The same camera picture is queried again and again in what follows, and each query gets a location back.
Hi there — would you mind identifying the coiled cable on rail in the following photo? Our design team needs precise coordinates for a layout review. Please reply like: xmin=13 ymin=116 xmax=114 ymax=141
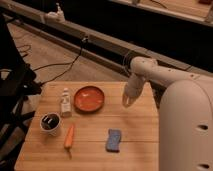
xmin=121 ymin=49 xmax=134 ymax=76

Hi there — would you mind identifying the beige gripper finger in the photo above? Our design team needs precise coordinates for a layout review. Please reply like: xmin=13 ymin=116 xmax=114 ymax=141
xmin=122 ymin=95 xmax=134 ymax=107

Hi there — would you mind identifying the blue sponge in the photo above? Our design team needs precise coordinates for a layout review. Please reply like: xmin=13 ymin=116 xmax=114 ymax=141
xmin=105 ymin=129 xmax=121 ymax=153

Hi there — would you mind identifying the white cup with dark contents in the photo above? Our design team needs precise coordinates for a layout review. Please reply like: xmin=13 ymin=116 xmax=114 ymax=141
xmin=40 ymin=113 xmax=61 ymax=136

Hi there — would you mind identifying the orange carrot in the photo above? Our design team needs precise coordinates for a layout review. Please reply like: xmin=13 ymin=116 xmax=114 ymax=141
xmin=64 ymin=125 xmax=75 ymax=157

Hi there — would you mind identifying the white object on rail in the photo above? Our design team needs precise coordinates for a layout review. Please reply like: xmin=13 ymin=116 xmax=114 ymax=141
xmin=45 ymin=3 xmax=65 ymax=22

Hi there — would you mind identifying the black floor cable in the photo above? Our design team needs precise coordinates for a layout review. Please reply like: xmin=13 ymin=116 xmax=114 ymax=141
xmin=16 ymin=34 xmax=90 ymax=85

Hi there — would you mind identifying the white small bottle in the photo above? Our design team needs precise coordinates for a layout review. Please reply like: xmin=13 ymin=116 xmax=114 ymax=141
xmin=61 ymin=88 xmax=71 ymax=117

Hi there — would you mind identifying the grey metal rail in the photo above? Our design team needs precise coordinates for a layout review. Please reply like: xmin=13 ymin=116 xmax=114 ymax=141
xmin=0 ymin=0 xmax=191 ymax=84

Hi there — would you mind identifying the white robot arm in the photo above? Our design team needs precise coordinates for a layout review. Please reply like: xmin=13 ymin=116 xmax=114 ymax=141
xmin=122 ymin=57 xmax=213 ymax=171

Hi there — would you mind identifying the black chair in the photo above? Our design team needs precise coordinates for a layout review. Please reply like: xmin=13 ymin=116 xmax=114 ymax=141
xmin=0 ymin=13 xmax=44 ymax=171

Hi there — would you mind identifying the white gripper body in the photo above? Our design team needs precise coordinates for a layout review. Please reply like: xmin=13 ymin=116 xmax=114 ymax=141
xmin=124 ymin=74 xmax=146 ymax=99

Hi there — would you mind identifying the orange round plate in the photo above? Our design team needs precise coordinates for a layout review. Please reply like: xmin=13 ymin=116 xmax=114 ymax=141
xmin=74 ymin=86 xmax=105 ymax=113

